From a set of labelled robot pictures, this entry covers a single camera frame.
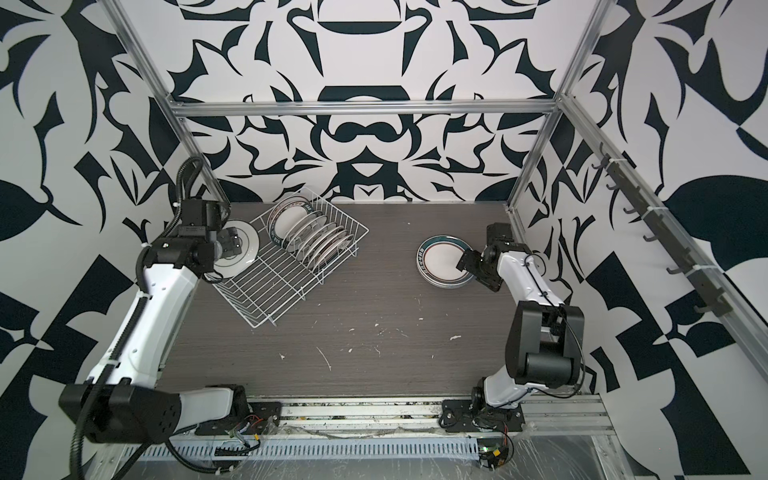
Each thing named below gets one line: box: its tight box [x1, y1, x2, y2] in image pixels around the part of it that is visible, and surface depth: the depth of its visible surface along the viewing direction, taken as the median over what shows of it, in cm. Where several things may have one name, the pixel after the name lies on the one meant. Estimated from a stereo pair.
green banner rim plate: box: [268, 196, 312, 246], surface depth 101 cm
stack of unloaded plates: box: [416, 234, 475, 290], surface depth 104 cm
